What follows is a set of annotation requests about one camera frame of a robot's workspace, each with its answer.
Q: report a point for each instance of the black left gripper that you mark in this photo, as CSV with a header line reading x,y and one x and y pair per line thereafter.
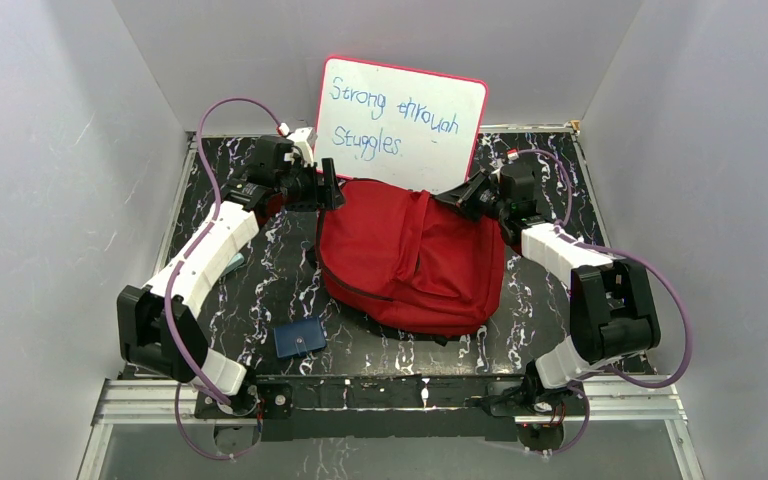
x,y
317,190

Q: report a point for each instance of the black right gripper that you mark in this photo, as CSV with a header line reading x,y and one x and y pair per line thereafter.
x,y
457,196

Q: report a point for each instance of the red student backpack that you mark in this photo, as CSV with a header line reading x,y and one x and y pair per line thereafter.
x,y
409,262

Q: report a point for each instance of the dark blue wallet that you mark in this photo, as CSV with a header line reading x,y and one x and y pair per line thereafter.
x,y
299,338

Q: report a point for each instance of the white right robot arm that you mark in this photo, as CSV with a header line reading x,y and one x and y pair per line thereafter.
x,y
612,313

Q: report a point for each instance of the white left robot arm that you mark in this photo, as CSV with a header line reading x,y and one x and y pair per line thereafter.
x,y
157,322

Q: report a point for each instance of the pink framed whiteboard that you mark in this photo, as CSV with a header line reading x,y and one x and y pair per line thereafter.
x,y
407,127

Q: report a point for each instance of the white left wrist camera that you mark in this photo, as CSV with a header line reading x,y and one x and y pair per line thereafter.
x,y
303,140

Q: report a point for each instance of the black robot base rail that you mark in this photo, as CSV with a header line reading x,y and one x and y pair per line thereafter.
x,y
296,407

